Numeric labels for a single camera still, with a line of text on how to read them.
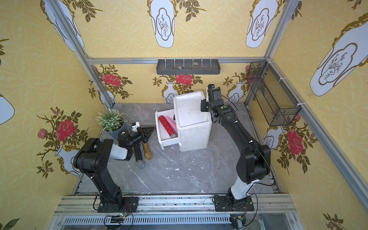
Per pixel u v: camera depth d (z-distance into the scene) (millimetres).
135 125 895
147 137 857
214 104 635
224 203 733
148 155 894
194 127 762
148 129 884
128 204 732
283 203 762
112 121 881
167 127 924
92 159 494
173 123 949
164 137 899
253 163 442
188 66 923
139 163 854
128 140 759
